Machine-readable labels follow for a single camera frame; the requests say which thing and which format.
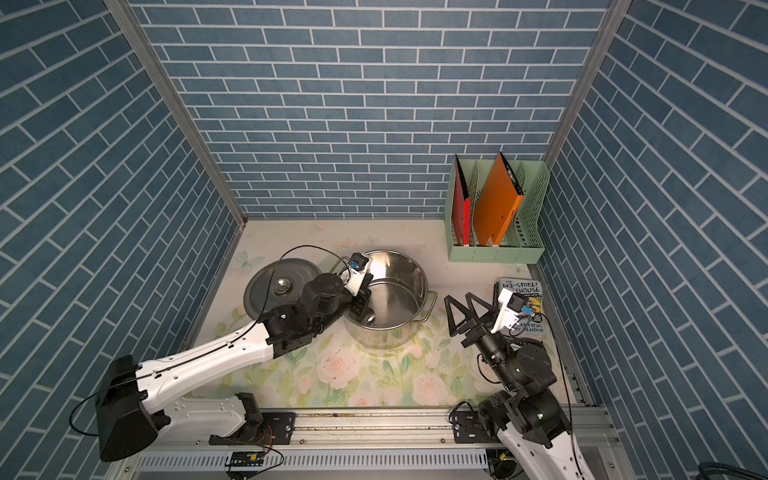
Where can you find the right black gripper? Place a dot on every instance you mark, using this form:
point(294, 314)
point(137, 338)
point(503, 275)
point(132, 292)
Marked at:
point(475, 333)

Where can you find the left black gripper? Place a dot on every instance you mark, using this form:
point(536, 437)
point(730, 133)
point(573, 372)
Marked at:
point(360, 299)

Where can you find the stainless steel pot lid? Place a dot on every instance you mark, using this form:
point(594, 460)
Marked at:
point(278, 283)

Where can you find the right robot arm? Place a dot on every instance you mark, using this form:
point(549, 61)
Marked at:
point(525, 416)

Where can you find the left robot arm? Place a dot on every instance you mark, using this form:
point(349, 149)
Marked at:
point(133, 405)

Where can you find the treehouse paperback book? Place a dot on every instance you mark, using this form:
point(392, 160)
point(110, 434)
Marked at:
point(535, 326)

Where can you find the green plastic file rack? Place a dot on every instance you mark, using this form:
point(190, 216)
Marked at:
point(522, 243)

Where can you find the red folder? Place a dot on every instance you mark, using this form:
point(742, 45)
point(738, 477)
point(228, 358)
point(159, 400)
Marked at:
point(461, 207)

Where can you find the orange folder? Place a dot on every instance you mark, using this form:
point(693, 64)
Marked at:
point(498, 203)

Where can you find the small black circuit board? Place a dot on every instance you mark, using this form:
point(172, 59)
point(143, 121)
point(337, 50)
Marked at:
point(246, 460)

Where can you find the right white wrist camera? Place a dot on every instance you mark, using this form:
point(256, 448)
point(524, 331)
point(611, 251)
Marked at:
point(513, 307)

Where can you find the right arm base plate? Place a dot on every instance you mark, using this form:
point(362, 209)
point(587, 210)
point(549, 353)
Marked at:
point(468, 428)

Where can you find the aluminium front rail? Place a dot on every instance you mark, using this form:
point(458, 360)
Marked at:
point(370, 441)

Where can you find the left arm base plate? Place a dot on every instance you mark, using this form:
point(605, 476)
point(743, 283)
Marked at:
point(268, 429)

